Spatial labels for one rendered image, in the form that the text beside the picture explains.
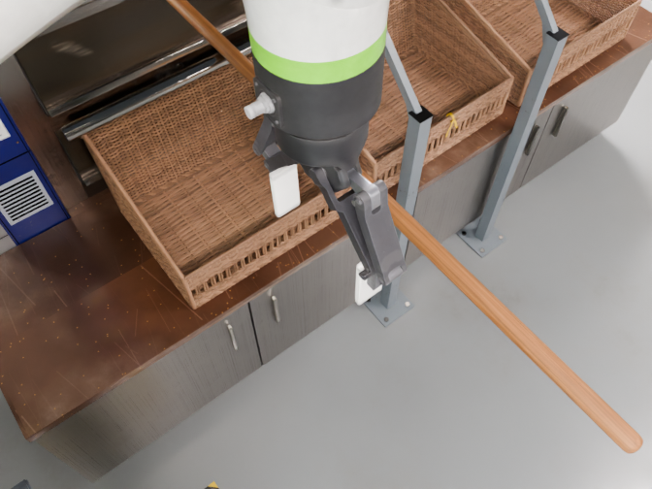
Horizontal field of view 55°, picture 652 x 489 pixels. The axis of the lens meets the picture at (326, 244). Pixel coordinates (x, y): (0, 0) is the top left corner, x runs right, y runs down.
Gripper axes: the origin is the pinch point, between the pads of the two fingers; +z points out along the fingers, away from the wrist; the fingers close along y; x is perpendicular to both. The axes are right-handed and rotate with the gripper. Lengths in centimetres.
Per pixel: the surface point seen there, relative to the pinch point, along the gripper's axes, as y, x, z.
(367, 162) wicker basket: -54, 55, 77
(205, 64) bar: -64, 19, 30
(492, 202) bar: -42, 105, 125
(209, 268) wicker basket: -51, 2, 75
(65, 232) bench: -94, -20, 88
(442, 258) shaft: -1.1, 22.9, 27.6
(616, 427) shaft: 31.6, 22.7, 28.1
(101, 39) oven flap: -102, 11, 43
